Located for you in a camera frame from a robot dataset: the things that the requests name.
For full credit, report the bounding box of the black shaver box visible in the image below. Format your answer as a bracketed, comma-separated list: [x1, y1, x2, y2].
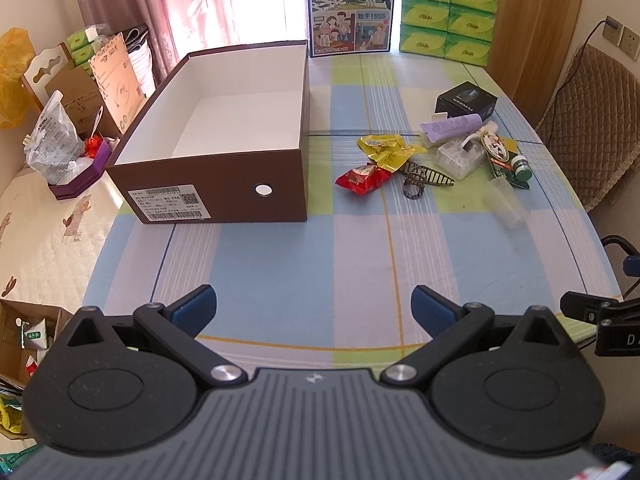
[435, 81, 498, 122]

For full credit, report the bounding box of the purple gift box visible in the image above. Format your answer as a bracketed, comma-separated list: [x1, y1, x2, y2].
[49, 140, 112, 200]

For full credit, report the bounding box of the cream hair claw clip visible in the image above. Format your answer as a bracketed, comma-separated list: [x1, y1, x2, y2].
[420, 113, 448, 148]

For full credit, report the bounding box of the quilted brown chair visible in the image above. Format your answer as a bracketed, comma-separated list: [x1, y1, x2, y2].
[536, 46, 639, 210]

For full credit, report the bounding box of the wall socket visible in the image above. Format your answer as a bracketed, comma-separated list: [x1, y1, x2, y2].
[602, 16, 640, 61]

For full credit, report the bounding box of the small open cardboard box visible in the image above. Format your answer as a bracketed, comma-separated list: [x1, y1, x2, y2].
[1, 299, 72, 391]

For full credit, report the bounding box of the yellow snack packet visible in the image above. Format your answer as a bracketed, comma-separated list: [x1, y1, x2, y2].
[357, 134, 427, 174]

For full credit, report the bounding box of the blue milk carton box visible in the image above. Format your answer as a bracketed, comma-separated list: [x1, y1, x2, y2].
[307, 0, 394, 58]

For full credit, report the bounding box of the yellow plastic bag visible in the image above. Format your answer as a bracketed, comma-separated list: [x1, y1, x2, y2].
[0, 27, 36, 129]

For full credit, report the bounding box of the white handled brush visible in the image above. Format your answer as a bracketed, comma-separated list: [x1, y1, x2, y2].
[460, 120, 499, 152]

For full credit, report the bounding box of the cream embroidered cloth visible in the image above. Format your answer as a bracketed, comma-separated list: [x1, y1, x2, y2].
[0, 167, 124, 313]

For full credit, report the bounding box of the purple cream tube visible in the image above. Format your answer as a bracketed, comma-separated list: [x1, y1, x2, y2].
[442, 114, 483, 142]

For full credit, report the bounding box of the green tissue pack stack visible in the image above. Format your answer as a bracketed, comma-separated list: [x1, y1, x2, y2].
[399, 0, 499, 67]

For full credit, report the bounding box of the brown cardboard carton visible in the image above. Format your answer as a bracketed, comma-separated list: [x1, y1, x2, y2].
[21, 27, 145, 139]

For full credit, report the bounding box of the leopard print hair claw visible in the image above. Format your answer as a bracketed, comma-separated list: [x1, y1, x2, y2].
[400, 160, 456, 200]

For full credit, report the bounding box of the pink curtain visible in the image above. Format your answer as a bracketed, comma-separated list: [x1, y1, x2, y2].
[77, 0, 307, 80]

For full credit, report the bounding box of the brown cardboard storage box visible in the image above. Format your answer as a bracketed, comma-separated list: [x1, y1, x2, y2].
[106, 40, 310, 224]

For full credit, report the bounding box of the clear floss pick box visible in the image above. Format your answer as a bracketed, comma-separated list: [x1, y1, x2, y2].
[435, 139, 486, 180]

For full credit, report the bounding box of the red candy packet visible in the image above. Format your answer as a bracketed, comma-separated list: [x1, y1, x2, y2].
[335, 164, 393, 196]

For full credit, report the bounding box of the green ointment blister card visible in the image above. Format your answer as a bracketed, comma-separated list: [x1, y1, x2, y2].
[480, 131, 533, 190]

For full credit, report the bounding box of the clear plastic cup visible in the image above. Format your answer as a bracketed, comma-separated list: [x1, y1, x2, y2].
[482, 178, 528, 230]

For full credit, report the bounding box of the white plastic bag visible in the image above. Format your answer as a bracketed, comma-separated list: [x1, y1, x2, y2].
[23, 90, 85, 185]

